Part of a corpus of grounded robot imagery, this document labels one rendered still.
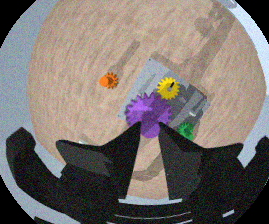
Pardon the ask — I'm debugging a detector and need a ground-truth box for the purple gear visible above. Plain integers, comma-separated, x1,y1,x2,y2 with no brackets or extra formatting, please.
125,92,173,139

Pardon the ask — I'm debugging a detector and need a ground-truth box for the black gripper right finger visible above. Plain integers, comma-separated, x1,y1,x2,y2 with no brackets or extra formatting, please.
158,121,244,200

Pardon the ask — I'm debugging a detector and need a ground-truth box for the green gear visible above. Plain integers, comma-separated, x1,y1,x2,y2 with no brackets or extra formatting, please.
177,123,194,141

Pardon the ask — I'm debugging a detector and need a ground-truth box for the yellow gear with black stripe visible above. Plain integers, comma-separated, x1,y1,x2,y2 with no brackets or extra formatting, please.
157,77,181,100

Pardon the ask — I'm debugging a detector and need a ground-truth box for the orange gear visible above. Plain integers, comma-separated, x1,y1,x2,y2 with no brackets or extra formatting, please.
99,72,118,88

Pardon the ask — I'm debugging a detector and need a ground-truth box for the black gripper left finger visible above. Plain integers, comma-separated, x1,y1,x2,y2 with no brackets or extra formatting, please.
56,120,141,200

